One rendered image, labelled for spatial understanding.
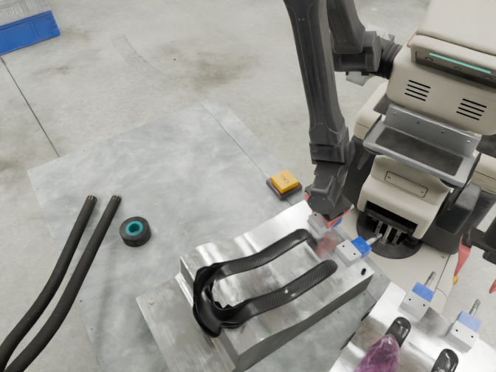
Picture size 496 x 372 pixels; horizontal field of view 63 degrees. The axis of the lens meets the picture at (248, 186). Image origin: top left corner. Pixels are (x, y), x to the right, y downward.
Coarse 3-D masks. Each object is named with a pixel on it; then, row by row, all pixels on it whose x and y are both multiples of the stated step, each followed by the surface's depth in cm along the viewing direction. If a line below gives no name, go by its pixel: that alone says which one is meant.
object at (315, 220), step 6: (312, 216) 101; (318, 216) 101; (312, 222) 101; (318, 222) 100; (324, 222) 100; (336, 222) 102; (318, 228) 100; (324, 228) 100; (330, 228) 102; (318, 234) 101
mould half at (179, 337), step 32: (288, 224) 103; (192, 256) 92; (224, 256) 94; (288, 256) 98; (320, 256) 97; (160, 288) 95; (192, 288) 93; (224, 288) 87; (256, 288) 90; (320, 288) 92; (352, 288) 92; (160, 320) 90; (192, 320) 90; (256, 320) 83; (288, 320) 86; (192, 352) 86; (224, 352) 85; (256, 352) 84
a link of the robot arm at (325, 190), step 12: (348, 144) 81; (348, 156) 81; (324, 168) 84; (336, 168) 83; (324, 180) 82; (336, 180) 84; (312, 192) 81; (324, 192) 80; (336, 192) 83; (312, 204) 84; (324, 204) 82
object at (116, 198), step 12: (108, 204) 114; (108, 216) 110; (96, 228) 106; (96, 240) 103; (84, 252) 99; (96, 252) 101; (84, 264) 96; (72, 276) 93; (84, 276) 95; (72, 288) 91
